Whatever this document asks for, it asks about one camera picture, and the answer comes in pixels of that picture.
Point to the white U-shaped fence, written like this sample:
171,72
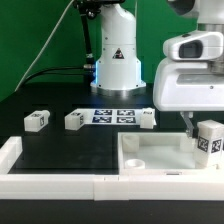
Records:
127,185

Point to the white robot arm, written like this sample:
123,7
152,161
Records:
118,70

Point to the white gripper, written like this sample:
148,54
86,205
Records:
187,87

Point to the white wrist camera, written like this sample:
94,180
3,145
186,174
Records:
196,46

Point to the marker sheet with tags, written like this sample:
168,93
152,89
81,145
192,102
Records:
111,116

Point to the white square tabletop tray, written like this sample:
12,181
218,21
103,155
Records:
150,153

